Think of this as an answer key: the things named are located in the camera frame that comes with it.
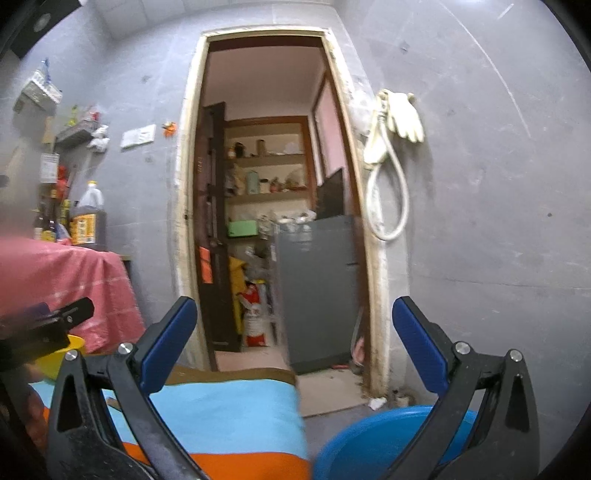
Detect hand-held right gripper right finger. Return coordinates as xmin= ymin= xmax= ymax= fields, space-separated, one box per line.
xmin=388 ymin=296 xmax=540 ymax=480

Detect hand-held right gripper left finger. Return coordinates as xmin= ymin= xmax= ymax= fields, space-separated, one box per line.
xmin=46 ymin=296 xmax=208 ymax=480

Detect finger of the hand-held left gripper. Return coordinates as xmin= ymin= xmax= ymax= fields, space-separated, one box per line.
xmin=46 ymin=298 xmax=95 ymax=332

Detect blue plastic basin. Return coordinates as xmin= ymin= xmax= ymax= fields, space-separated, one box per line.
xmin=314 ymin=405 xmax=478 ymax=480

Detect person's left forearm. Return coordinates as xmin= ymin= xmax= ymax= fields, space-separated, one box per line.
xmin=25 ymin=383 xmax=49 ymax=448

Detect yellow plastic basin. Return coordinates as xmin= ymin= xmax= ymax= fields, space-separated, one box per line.
xmin=32 ymin=335 xmax=87 ymax=381

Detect pink checked cloth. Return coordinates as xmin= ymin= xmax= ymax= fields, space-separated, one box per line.
xmin=0 ymin=235 xmax=146 ymax=356

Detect orange paper sticker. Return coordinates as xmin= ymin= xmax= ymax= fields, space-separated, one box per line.
xmin=198 ymin=246 xmax=214 ymax=284

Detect red white sack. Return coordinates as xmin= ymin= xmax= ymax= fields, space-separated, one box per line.
xmin=238 ymin=279 xmax=273 ymax=348

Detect large cooking oil bottle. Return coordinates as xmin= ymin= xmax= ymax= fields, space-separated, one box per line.
xmin=69 ymin=180 xmax=108 ymax=252

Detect blue orange striped blanket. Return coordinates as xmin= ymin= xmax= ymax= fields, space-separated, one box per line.
xmin=30 ymin=367 xmax=310 ymax=480

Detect yellow bag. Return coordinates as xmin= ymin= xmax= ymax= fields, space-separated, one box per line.
xmin=229 ymin=256 xmax=247 ymax=333

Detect grey cabinet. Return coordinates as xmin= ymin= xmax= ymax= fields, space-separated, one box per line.
xmin=274 ymin=215 xmax=365 ymax=376

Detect dark wooden door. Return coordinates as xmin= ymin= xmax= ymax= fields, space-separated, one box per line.
xmin=193 ymin=102 xmax=243 ymax=352

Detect wooden shelf unit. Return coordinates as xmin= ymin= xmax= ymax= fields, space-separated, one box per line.
xmin=224 ymin=115 xmax=317 ymax=241

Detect pink inner door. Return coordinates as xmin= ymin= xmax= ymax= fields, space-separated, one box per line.
xmin=311 ymin=76 xmax=349 ymax=185

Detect pale rubber gloves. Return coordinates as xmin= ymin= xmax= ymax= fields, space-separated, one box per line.
xmin=376 ymin=89 xmax=426 ymax=144

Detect pale door frame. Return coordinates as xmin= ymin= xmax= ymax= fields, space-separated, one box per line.
xmin=173 ymin=28 xmax=393 ymax=400

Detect grey wall rack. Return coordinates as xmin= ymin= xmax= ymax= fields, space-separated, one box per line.
xmin=54 ymin=105 xmax=110 ymax=151

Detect white wall switch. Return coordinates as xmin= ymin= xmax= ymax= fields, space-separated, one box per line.
xmin=120 ymin=124 xmax=157 ymax=149

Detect white hose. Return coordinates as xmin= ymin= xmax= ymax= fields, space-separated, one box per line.
xmin=362 ymin=108 xmax=411 ymax=241

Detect wire wall basket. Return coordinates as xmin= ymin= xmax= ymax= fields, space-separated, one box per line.
xmin=13 ymin=58 xmax=63 ymax=114

